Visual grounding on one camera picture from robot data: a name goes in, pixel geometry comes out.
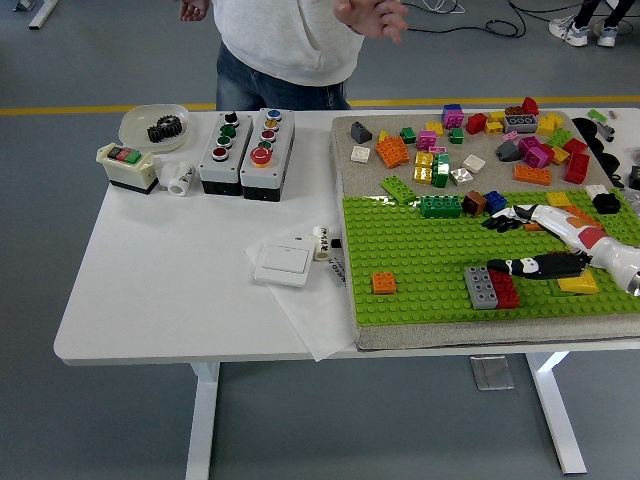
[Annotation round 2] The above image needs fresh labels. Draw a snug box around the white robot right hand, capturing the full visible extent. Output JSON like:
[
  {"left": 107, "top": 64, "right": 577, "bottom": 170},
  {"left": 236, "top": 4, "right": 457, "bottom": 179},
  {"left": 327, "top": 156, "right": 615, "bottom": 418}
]
[{"left": 482, "top": 202, "right": 640, "bottom": 292}]

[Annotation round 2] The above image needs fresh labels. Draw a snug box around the person's left hand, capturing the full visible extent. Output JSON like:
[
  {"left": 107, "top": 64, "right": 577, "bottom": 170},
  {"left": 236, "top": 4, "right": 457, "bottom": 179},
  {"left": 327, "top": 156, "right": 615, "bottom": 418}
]
[{"left": 332, "top": 0, "right": 410, "bottom": 45}]

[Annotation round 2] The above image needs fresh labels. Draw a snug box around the person's right hand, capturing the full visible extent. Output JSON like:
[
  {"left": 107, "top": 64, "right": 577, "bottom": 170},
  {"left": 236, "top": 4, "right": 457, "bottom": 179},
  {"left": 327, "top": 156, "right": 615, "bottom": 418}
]
[{"left": 179, "top": 0, "right": 210, "bottom": 22}]

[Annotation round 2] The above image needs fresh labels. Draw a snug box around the red two-by-four brick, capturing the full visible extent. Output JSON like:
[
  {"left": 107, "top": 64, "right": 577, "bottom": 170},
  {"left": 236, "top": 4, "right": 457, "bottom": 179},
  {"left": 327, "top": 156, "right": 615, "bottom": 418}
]
[
  {"left": 488, "top": 269, "right": 522, "bottom": 310},
  {"left": 564, "top": 152, "right": 591, "bottom": 184}
]

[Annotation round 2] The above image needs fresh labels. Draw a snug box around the dark green tall brick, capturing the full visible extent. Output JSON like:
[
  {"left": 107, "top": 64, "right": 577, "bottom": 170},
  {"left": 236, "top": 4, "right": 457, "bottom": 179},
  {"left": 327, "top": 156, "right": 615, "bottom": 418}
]
[{"left": 431, "top": 153, "right": 452, "bottom": 189}]

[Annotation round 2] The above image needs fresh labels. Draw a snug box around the green studded baseplate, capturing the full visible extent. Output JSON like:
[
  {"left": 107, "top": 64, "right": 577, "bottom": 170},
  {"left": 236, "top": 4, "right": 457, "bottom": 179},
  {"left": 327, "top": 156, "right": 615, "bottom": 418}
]
[{"left": 341, "top": 189, "right": 640, "bottom": 327}]

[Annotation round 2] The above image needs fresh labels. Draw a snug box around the black round brick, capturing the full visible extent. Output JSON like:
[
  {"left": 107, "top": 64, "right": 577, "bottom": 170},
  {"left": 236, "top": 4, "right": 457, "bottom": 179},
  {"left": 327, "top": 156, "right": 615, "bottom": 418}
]
[{"left": 592, "top": 192, "right": 624, "bottom": 215}]

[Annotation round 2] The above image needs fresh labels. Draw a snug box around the yellow curved brick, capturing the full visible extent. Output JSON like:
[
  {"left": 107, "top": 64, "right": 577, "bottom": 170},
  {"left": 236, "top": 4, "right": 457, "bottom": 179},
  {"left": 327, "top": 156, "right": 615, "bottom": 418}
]
[{"left": 557, "top": 272, "right": 600, "bottom": 295}]

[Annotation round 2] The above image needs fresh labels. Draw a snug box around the blue two-by-two brick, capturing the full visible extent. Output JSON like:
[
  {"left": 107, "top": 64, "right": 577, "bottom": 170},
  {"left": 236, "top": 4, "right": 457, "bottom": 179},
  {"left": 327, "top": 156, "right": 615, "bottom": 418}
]
[{"left": 483, "top": 190, "right": 509, "bottom": 214}]

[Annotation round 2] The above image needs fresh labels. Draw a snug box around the brown two-by-two brick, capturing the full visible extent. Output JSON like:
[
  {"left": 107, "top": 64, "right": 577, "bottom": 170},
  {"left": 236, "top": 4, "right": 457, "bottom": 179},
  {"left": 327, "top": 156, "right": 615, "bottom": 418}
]
[{"left": 460, "top": 191, "right": 489, "bottom": 217}]

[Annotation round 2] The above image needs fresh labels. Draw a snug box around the yellow two-by-four brick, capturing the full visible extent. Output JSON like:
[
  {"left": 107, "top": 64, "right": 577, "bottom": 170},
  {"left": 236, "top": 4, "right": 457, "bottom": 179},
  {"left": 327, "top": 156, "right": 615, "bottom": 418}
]
[{"left": 535, "top": 112, "right": 565, "bottom": 136}]

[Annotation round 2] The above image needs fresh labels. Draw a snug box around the grey upturned two-by-four brick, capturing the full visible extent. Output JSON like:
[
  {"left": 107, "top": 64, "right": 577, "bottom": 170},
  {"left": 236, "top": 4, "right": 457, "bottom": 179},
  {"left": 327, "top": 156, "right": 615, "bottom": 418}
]
[{"left": 501, "top": 114, "right": 540, "bottom": 134}]

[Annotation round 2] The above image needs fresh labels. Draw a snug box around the dark green two-by-four brick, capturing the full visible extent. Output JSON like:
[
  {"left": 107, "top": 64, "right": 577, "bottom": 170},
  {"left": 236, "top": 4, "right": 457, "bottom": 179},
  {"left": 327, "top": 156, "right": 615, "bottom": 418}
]
[{"left": 418, "top": 194, "right": 464, "bottom": 219}]

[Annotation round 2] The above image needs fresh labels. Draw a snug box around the lime green two-by-four brick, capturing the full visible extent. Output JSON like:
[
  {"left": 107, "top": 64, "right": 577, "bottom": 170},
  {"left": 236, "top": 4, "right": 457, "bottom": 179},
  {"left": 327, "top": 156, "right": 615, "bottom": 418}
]
[{"left": 380, "top": 176, "right": 420, "bottom": 205}]

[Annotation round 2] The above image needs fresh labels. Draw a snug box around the orange two-by-two brick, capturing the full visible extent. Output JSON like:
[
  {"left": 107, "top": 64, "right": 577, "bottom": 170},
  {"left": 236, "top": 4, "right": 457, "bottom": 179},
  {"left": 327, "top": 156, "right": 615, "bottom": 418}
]
[{"left": 371, "top": 272, "right": 398, "bottom": 295}]

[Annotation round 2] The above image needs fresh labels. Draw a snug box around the person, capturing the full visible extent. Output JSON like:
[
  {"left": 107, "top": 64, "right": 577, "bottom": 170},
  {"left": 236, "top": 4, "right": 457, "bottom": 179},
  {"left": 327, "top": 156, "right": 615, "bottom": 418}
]
[
  {"left": 548, "top": 0, "right": 640, "bottom": 49},
  {"left": 179, "top": 0, "right": 410, "bottom": 112}
]

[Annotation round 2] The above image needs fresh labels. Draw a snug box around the black cup tray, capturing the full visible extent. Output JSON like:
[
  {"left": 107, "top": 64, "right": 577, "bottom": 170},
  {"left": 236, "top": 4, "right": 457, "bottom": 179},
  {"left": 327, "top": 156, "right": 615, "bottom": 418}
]
[{"left": 571, "top": 117, "right": 622, "bottom": 172}]

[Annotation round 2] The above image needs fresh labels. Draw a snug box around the black metal gear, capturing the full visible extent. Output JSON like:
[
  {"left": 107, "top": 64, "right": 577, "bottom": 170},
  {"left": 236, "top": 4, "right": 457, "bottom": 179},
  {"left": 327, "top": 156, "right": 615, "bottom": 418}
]
[
  {"left": 146, "top": 119, "right": 174, "bottom": 146},
  {"left": 159, "top": 114, "right": 184, "bottom": 140}
]

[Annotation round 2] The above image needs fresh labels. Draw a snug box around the white bowl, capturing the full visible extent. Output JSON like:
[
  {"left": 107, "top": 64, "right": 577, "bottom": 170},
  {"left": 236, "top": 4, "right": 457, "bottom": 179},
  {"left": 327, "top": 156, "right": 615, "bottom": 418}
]
[{"left": 117, "top": 103, "right": 192, "bottom": 154}]

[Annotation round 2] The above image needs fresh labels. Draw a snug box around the grey-brown mat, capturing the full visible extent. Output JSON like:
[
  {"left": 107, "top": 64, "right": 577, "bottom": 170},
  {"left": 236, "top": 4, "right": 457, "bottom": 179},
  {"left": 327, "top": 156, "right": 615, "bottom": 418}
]
[{"left": 329, "top": 108, "right": 640, "bottom": 351}]

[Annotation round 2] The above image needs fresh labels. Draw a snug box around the grey four-button control box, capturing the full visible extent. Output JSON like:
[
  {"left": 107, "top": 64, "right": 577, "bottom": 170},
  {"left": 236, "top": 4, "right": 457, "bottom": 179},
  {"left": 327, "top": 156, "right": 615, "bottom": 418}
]
[{"left": 198, "top": 111, "right": 254, "bottom": 196}]

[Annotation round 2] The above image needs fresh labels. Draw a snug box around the silver floor plate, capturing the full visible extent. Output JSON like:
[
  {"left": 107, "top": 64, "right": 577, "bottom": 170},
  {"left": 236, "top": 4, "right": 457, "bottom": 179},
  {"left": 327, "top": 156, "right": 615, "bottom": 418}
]
[{"left": 469, "top": 354, "right": 515, "bottom": 391}]

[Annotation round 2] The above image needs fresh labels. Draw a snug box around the white pipe tee fitting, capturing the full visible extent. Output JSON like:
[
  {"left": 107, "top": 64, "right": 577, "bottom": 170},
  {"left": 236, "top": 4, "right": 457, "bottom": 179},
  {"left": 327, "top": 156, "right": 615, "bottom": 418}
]
[{"left": 154, "top": 160, "right": 196, "bottom": 197}]

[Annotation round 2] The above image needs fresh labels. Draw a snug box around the white table leg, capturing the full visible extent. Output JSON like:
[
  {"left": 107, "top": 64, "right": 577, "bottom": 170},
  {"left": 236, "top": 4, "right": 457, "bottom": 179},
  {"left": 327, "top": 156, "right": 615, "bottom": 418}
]
[
  {"left": 183, "top": 360, "right": 221, "bottom": 476},
  {"left": 524, "top": 349, "right": 589, "bottom": 475}
]

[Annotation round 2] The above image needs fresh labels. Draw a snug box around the grey emergency-stop control box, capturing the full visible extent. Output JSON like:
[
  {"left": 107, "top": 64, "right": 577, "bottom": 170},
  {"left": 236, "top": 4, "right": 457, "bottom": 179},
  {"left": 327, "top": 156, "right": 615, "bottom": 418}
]
[{"left": 239, "top": 107, "right": 296, "bottom": 203}]

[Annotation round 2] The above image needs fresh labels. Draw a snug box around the small white labelled tube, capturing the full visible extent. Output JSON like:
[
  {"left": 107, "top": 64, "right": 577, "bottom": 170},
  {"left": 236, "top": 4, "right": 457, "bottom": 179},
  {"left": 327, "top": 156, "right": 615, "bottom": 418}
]
[{"left": 311, "top": 225, "right": 334, "bottom": 264}]

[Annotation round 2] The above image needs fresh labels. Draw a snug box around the white table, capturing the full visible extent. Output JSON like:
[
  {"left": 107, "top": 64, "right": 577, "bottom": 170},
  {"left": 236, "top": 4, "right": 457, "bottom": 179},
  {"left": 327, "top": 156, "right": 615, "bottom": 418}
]
[{"left": 52, "top": 107, "right": 640, "bottom": 476}]

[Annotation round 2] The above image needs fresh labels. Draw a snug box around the white paper sheet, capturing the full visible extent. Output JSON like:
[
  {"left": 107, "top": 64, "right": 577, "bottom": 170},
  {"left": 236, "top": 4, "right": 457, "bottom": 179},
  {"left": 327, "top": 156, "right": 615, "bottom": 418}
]
[{"left": 243, "top": 234, "right": 361, "bottom": 362}]

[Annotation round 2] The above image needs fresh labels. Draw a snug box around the black floor cable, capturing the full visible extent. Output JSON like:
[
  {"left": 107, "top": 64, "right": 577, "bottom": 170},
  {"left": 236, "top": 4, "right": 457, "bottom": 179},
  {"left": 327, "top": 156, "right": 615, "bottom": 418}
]
[{"left": 399, "top": 0, "right": 529, "bottom": 37}]

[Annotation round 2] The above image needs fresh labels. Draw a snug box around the white table foot frame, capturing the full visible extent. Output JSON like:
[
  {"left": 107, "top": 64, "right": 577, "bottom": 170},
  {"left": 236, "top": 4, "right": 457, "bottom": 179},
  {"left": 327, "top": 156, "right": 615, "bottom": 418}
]
[{"left": 13, "top": 0, "right": 62, "bottom": 30}]

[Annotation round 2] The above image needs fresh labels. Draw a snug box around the cream red-green switch box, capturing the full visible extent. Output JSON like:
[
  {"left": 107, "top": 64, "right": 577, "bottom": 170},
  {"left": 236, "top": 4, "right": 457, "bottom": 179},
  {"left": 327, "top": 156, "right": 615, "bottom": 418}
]
[{"left": 95, "top": 141, "right": 156, "bottom": 197}]

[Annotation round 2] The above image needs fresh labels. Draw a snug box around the white wall switch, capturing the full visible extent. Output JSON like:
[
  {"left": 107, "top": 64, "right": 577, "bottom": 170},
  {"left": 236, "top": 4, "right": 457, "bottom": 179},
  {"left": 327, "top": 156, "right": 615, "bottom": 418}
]
[{"left": 252, "top": 238, "right": 314, "bottom": 290}]

